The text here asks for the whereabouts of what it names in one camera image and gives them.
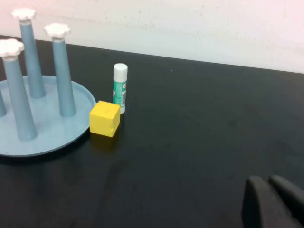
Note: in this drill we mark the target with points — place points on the green white glue stick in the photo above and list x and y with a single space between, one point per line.
120 88

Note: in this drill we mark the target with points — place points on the blue cup stand white caps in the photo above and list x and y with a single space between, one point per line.
47 133

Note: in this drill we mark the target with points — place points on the yellow foam cube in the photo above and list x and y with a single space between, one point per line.
104 121

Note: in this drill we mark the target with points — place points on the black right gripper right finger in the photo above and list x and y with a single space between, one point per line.
292 194

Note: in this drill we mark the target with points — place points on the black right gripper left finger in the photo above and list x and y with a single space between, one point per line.
261 209

